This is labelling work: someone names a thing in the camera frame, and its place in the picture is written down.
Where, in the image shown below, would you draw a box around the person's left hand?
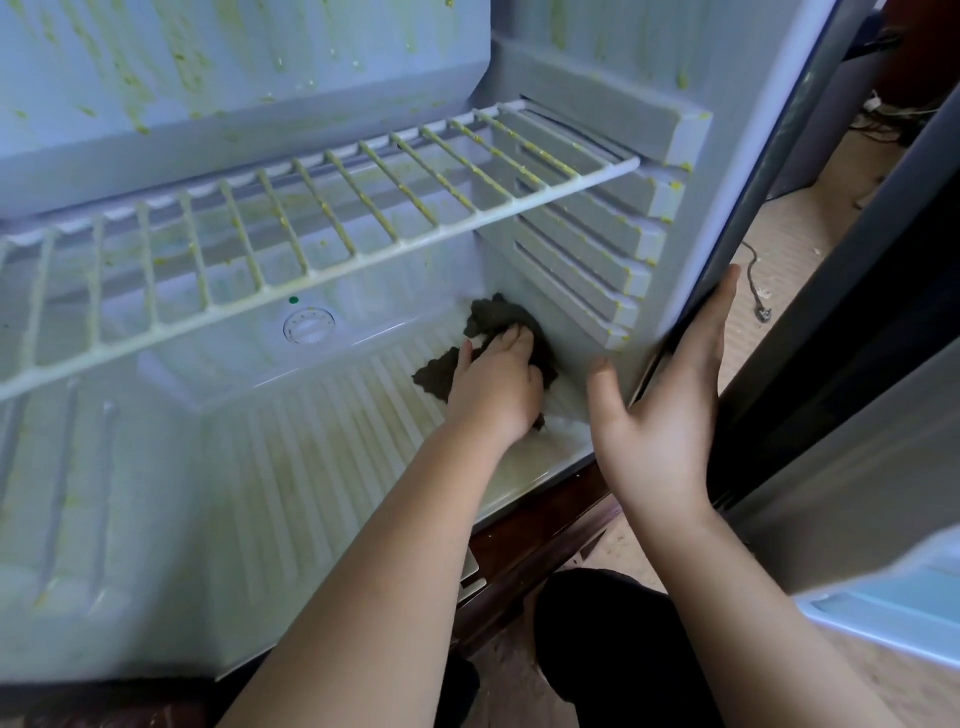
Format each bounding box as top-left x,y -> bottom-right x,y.
445,324 -> 546,452

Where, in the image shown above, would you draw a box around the grey mini fridge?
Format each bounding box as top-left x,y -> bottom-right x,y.
0,0 -> 887,692

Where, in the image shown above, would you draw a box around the person's right hand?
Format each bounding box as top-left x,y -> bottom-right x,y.
585,265 -> 743,527

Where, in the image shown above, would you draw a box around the person's left forearm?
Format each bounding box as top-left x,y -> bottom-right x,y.
217,420 -> 512,728

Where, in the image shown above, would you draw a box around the white wire shelf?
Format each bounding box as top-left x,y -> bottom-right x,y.
0,97 -> 644,407

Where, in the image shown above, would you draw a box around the dark red wooden stand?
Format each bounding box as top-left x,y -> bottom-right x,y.
0,457 -> 624,728

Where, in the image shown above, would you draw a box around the fridge door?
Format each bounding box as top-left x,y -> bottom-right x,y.
705,82 -> 960,672

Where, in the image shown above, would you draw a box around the dark cabinet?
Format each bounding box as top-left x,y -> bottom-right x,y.
768,0 -> 960,201

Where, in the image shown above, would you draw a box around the black power cable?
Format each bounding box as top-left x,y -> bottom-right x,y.
738,240 -> 774,324

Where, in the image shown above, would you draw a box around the person's right forearm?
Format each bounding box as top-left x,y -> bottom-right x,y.
630,502 -> 909,728

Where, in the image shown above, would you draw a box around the dark grey cloth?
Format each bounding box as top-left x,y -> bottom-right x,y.
411,292 -> 561,432

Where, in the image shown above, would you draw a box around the person's dark trousers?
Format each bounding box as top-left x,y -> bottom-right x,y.
210,567 -> 729,728

